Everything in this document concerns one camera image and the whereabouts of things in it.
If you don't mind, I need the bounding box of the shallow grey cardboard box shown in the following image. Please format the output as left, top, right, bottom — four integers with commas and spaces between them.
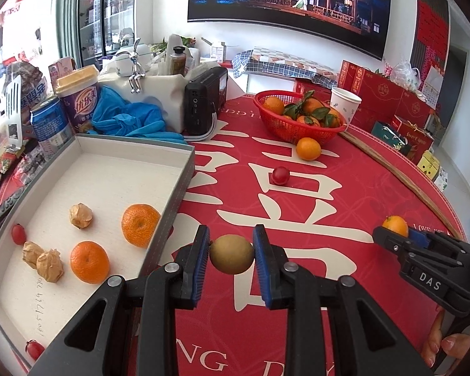
0, 133, 196, 367

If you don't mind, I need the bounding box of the red plastic basket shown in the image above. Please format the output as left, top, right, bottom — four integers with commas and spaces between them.
253, 90, 347, 145

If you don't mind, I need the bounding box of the clear wrapped flower bouquet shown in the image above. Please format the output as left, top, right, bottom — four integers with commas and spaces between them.
383, 60, 420, 87

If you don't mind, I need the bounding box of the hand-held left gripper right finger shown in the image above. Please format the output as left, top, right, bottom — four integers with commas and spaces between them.
253, 224, 426, 376

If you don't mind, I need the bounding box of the white bottle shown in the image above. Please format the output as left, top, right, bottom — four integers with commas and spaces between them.
166, 33, 183, 64

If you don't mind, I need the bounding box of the wall calendar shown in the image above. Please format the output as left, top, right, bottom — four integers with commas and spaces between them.
420, 65, 444, 105

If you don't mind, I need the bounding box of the white fabric organizer bag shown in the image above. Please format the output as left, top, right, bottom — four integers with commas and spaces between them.
98, 71, 191, 134

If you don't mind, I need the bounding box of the silver rabbit figurine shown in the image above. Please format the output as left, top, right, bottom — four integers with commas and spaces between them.
113, 37, 147, 94

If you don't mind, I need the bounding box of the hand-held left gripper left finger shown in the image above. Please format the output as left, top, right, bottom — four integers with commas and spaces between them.
30, 224, 211, 376

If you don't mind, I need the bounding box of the red wall hanging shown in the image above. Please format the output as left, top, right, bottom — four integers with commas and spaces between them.
411, 0, 451, 68

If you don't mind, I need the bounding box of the brown bottle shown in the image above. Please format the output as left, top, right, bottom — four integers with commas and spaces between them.
169, 46, 188, 75

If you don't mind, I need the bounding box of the green-brown kiwi fruit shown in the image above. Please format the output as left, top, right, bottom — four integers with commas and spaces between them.
209, 234, 256, 275

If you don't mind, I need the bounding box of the red gift box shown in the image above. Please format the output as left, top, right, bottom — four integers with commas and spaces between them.
338, 60, 377, 95
352, 74, 407, 127

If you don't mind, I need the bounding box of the yellow carton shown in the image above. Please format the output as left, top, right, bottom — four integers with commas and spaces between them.
417, 151, 441, 181

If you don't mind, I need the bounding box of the person's right hand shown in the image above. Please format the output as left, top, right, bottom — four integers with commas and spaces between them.
421, 307, 470, 369

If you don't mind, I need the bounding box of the checkered cloth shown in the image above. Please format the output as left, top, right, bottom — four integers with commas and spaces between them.
232, 49, 338, 87

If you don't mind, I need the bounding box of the small white carton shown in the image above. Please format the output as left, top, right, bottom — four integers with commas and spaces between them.
209, 41, 228, 64

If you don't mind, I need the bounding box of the green gift bag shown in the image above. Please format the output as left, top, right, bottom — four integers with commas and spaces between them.
371, 121, 413, 154

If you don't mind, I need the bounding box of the white slotted plastic board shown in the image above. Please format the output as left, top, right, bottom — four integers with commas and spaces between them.
0, 74, 25, 148

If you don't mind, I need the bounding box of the white cable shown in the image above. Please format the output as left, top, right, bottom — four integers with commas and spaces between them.
184, 113, 221, 142

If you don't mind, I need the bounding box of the glass door cabinet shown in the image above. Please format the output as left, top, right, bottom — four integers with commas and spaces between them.
57, 0, 136, 70

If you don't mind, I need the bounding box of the purple milk tea cup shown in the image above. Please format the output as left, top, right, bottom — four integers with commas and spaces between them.
56, 66, 102, 134

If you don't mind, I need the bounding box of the black remote control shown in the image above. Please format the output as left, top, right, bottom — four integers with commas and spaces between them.
0, 188, 27, 236

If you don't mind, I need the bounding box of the flat red box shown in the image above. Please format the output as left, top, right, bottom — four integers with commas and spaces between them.
293, 78, 338, 95

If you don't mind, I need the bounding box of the green potted plant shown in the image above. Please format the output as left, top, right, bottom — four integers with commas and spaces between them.
151, 36, 198, 53

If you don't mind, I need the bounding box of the dark snack bag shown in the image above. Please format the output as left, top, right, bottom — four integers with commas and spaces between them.
6, 63, 44, 99

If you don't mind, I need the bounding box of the white paper cup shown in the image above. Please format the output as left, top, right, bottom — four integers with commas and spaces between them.
330, 87, 363, 127

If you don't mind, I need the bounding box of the tan husked physalis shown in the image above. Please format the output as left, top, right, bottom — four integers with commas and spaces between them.
36, 248, 64, 283
22, 241, 45, 270
69, 203, 94, 230

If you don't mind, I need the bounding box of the red gift bag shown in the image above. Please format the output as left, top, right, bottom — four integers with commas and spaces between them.
392, 115, 435, 164

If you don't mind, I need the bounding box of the black portable radio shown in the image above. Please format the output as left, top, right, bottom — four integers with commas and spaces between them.
184, 66, 228, 137

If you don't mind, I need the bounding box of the blue rubber glove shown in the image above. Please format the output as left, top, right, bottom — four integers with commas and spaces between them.
90, 85, 189, 144

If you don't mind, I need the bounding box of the pink milk carton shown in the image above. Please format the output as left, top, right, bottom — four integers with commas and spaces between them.
48, 57, 77, 89

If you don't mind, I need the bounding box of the blue drink can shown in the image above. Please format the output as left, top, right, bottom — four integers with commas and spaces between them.
30, 95, 75, 161

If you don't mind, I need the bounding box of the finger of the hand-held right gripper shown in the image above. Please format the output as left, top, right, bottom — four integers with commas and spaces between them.
373, 226, 416, 262
408, 228, 465, 246

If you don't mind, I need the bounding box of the white ceramic lidded pot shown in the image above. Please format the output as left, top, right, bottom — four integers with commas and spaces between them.
109, 43, 154, 77

